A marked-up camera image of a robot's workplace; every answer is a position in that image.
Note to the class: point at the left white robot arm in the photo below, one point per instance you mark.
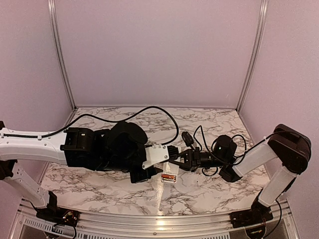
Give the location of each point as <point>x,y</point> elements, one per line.
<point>121,148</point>

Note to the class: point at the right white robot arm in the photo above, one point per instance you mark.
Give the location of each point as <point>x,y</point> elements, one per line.
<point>290,147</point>

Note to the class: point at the orange AA battery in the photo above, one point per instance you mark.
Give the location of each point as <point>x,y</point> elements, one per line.
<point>168,176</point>

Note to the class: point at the right aluminium corner post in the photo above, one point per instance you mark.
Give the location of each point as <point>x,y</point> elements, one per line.
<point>254,55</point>

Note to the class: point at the aluminium corner post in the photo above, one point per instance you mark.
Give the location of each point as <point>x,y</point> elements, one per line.
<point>254,55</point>
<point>59,52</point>

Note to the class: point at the left aluminium corner post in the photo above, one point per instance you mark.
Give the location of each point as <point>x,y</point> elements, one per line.
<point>59,52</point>

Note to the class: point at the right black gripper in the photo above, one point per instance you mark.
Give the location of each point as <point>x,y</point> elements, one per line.
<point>188,155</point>

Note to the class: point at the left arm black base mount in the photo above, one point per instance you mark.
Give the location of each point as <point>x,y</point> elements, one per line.
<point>61,216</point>

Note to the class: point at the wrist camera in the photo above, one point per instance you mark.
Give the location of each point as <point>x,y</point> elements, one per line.
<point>158,153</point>
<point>189,140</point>

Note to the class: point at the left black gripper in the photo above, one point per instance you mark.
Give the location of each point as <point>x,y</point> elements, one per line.
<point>138,178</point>

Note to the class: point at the white remote control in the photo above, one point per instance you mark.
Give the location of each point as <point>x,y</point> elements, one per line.
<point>170,169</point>

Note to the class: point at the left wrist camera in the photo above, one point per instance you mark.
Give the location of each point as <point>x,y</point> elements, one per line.
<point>158,153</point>

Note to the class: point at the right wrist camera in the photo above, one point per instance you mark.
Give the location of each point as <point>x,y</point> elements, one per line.
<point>189,140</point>

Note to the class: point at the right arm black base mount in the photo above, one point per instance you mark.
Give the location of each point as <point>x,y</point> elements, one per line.
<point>249,217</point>

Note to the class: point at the gold black AA battery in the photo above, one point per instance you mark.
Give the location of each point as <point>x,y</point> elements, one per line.
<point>169,180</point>

